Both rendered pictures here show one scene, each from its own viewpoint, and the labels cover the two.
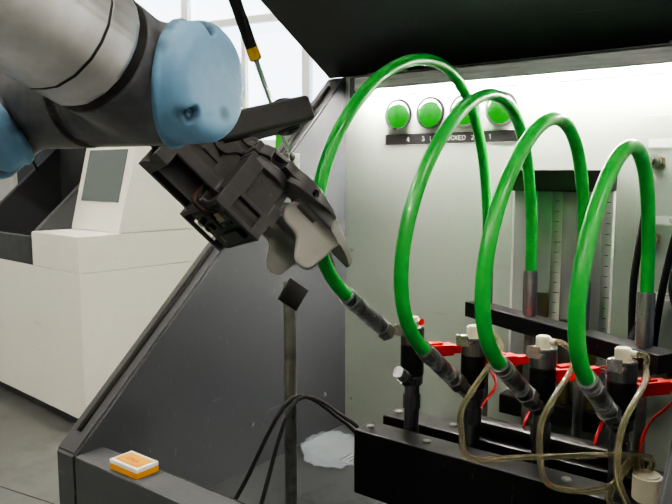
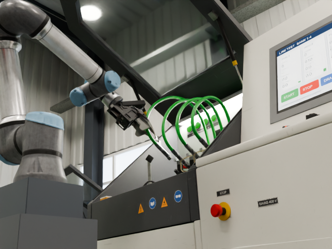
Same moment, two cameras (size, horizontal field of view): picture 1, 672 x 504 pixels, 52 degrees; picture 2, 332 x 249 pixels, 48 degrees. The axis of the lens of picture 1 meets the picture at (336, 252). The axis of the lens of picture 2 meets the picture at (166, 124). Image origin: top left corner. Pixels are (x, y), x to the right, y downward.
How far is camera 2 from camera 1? 1.05 m
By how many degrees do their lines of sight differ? 30
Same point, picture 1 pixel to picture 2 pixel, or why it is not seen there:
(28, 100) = (86, 88)
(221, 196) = (122, 112)
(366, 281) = not seen: hidden behind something
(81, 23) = (94, 67)
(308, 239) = (142, 124)
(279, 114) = (137, 102)
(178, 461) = not seen: hidden behind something
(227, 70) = (116, 78)
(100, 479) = (97, 204)
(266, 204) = (132, 116)
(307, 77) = not seen: hidden behind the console
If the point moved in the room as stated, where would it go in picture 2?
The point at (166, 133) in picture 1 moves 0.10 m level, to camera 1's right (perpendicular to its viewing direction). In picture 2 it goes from (106, 86) to (132, 82)
